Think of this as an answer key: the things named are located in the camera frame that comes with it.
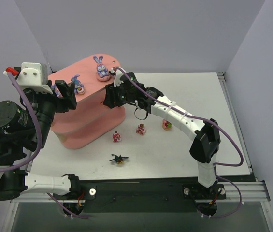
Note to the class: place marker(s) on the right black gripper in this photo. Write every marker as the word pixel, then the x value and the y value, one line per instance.
pixel 113 95

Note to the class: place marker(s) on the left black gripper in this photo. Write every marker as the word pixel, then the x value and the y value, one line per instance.
pixel 62 99

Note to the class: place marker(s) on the small purple bunny with cake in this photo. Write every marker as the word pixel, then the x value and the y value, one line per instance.
pixel 78 86

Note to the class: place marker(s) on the strawberry cake slice toy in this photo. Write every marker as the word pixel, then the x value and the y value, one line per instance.
pixel 141 129

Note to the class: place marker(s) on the black winged toy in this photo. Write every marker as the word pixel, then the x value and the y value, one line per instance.
pixel 118 159

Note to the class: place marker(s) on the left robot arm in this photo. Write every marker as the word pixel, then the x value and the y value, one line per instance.
pixel 23 133

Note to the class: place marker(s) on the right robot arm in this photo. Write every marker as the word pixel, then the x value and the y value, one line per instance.
pixel 205 136

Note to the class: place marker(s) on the pink three-tier wooden shelf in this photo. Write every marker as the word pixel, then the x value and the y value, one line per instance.
pixel 90 120

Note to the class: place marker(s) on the purple bunny toy on donut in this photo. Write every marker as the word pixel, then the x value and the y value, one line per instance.
pixel 102 72

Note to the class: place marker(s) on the pink bear with strawberry hat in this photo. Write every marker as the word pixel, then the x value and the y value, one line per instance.
pixel 116 137

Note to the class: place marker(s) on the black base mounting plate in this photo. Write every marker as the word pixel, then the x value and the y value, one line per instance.
pixel 162 195

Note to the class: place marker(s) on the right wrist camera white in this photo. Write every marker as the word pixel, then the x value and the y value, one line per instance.
pixel 116 74

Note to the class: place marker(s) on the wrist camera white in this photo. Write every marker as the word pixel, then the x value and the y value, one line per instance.
pixel 31 75
pixel 116 74

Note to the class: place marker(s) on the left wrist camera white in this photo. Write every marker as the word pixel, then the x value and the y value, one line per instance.
pixel 31 75

